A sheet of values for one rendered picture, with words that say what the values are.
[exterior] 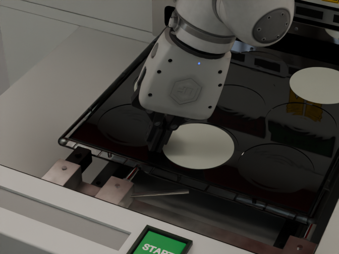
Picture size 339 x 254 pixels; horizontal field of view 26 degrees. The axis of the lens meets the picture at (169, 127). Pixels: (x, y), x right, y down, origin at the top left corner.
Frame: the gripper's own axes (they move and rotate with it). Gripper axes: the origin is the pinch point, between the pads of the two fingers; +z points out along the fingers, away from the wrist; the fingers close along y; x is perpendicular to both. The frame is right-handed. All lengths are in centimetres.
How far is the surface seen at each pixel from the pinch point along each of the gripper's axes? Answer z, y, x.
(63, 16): 13, -7, 52
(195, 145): 0.6, 5.9, 0.0
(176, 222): 4.2, 2.2, -12.2
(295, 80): -5.6, 23.1, 13.2
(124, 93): 3.6, -1.9, 13.9
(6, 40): 26, -16, 60
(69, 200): 1.1, -12.8, -14.7
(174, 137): 1.5, 3.4, 2.1
